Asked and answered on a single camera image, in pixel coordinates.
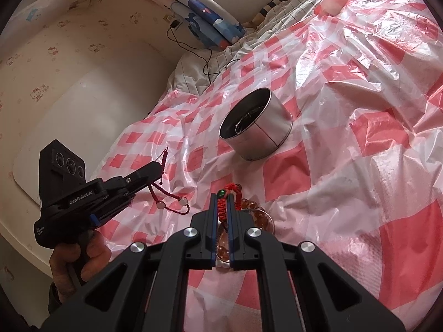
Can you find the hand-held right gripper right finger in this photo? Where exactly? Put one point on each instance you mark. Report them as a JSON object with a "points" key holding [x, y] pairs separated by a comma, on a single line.
{"points": [[231, 228]]}

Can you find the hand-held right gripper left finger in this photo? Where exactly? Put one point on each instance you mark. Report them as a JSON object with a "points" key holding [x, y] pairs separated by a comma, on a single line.
{"points": [[213, 221]]}

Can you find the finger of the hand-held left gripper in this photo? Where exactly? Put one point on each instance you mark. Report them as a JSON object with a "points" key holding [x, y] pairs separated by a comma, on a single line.
{"points": [[138, 193], [147, 171]]}

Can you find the round metal tin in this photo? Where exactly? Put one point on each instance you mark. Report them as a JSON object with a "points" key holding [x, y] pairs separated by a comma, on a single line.
{"points": [[263, 135]]}

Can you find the person's left hand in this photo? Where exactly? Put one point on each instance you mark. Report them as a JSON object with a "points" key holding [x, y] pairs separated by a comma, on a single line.
{"points": [[93, 256]]}

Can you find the white board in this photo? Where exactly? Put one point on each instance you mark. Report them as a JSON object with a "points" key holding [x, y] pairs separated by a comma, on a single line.
{"points": [[79, 135]]}

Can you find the red white checked plastic sheet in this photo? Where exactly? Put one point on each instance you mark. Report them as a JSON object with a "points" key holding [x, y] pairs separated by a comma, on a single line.
{"points": [[346, 145]]}

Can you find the blue cartoon curtain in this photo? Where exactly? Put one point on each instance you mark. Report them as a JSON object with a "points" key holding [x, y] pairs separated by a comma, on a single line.
{"points": [[211, 20]]}

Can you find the white blue plastic package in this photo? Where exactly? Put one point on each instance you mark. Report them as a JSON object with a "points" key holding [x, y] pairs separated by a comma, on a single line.
{"points": [[38, 10]]}

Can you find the striped pillow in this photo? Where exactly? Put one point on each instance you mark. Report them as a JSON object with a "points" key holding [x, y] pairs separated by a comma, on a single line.
{"points": [[268, 8]]}

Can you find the wall charger plug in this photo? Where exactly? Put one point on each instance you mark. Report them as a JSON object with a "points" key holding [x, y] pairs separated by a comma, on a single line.
{"points": [[175, 23]]}

